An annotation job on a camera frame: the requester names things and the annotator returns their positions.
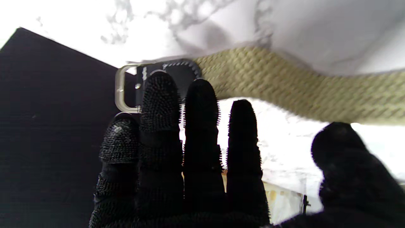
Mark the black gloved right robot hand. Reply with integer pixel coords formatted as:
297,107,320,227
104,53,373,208
89,72,405,228

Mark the printed room scene backdrop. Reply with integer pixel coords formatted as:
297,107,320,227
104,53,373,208
221,169,325,224

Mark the black square storage box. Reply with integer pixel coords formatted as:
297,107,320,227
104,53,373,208
0,27,141,228

